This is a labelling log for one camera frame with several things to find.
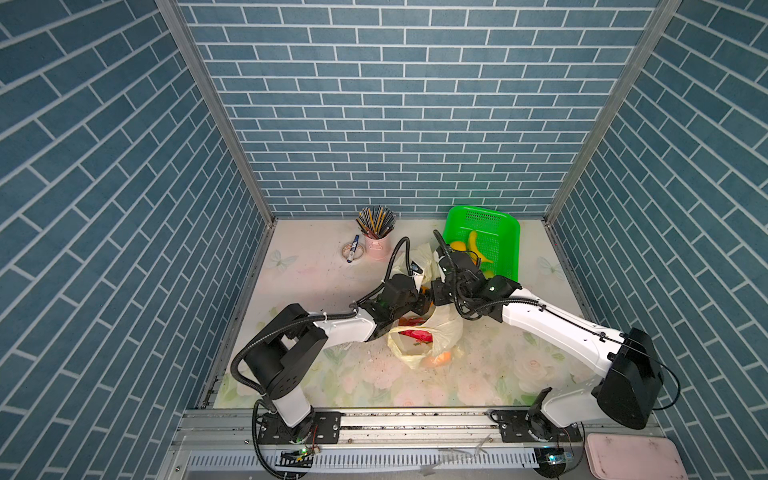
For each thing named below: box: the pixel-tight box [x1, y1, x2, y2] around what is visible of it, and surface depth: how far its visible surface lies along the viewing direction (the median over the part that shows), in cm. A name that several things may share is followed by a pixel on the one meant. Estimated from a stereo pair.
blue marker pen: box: [346, 234, 360, 263], surface depth 108 cm
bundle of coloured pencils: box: [356, 205, 396, 239], surface depth 104 cm
